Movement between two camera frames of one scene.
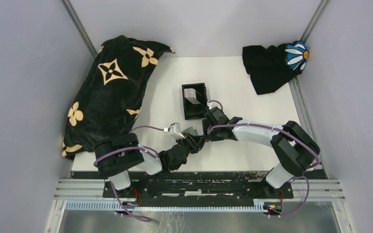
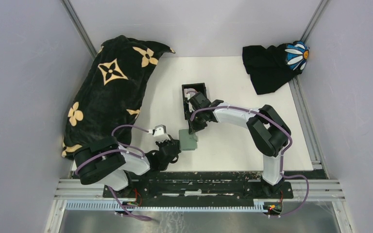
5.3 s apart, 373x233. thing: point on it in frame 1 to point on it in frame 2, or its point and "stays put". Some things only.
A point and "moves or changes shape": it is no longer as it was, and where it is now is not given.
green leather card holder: (190, 131) moves or changes shape
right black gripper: (206, 124) to (194, 127)
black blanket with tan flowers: (107, 100) stays put
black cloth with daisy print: (271, 68) stays put
